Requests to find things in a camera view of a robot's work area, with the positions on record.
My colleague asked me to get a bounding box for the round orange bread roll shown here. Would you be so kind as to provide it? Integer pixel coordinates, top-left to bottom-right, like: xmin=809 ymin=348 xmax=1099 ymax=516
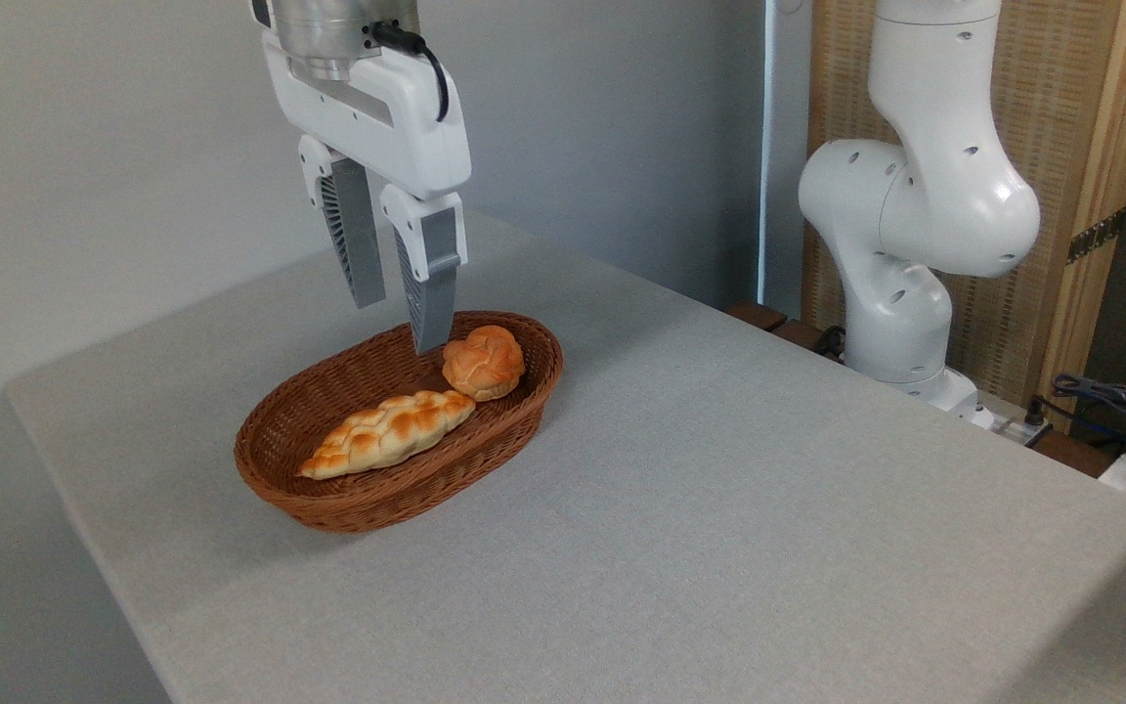
xmin=442 ymin=326 xmax=527 ymax=402

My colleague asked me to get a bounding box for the long braided bread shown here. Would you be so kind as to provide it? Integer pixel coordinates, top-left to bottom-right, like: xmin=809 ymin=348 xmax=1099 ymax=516
xmin=299 ymin=390 xmax=477 ymax=480

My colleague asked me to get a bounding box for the woven wooden folding screen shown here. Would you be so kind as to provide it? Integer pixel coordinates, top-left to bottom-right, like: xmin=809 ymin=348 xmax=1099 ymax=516
xmin=802 ymin=0 xmax=1126 ymax=431

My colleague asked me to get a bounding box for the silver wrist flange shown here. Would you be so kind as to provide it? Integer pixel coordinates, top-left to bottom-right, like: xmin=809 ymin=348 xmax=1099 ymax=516
xmin=272 ymin=0 xmax=420 ymax=82

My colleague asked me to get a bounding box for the brown wicker basket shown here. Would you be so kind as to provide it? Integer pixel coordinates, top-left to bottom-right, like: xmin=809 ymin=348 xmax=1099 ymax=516
xmin=234 ymin=311 xmax=564 ymax=534

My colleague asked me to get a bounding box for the white power strip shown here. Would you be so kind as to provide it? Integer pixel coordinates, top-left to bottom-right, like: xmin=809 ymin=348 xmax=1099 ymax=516
xmin=974 ymin=403 xmax=1053 ymax=448

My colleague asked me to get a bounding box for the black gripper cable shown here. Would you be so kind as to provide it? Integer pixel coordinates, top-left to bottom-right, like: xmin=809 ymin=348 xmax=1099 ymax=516
xmin=370 ymin=22 xmax=450 ymax=123

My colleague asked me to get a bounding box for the black cable bundle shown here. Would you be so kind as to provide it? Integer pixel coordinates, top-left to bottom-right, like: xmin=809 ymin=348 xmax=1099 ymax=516
xmin=1037 ymin=372 xmax=1126 ymax=462

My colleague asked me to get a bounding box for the brass screen hinge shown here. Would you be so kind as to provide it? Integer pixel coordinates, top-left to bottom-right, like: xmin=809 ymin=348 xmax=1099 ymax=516
xmin=1066 ymin=208 xmax=1126 ymax=265

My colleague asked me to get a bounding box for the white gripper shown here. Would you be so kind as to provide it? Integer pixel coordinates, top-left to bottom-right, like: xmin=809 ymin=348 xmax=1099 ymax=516
xmin=250 ymin=0 xmax=473 ymax=356

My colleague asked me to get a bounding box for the white vertical wall strip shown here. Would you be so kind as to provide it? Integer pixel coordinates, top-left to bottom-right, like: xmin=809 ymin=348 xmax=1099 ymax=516
xmin=757 ymin=0 xmax=770 ymax=304

